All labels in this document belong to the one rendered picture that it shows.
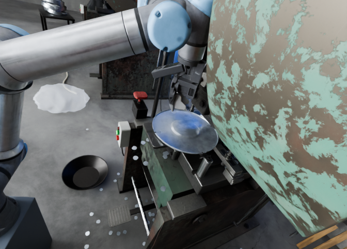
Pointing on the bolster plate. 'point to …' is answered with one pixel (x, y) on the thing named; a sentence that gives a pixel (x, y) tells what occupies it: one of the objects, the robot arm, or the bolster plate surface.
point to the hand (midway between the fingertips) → (171, 107)
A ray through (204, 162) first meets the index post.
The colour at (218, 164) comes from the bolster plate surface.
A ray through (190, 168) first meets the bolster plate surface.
